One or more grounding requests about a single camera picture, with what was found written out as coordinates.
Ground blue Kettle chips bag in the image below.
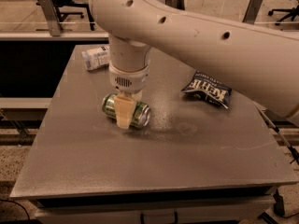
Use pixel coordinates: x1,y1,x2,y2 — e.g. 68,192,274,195
181,71,232,109

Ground metal glass railing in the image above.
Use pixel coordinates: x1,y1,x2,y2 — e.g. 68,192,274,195
0,0,275,42

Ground black office chair right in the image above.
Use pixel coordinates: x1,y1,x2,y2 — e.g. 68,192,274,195
268,0,299,26

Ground clear plastic water bottle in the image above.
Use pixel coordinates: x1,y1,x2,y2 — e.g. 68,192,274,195
81,45,110,71

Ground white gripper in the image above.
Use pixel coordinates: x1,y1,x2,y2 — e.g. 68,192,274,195
109,64,150,129

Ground green soda can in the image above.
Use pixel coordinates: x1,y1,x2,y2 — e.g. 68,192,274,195
102,93,150,129

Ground black floor cable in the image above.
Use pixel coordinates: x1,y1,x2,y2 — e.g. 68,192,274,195
0,198,32,221

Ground grey tripod leg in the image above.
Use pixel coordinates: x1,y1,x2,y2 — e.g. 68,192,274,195
255,105,299,165

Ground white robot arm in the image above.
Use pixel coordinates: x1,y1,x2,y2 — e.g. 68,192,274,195
89,0,299,127

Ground grey table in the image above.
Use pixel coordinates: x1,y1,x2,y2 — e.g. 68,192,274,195
11,49,297,224

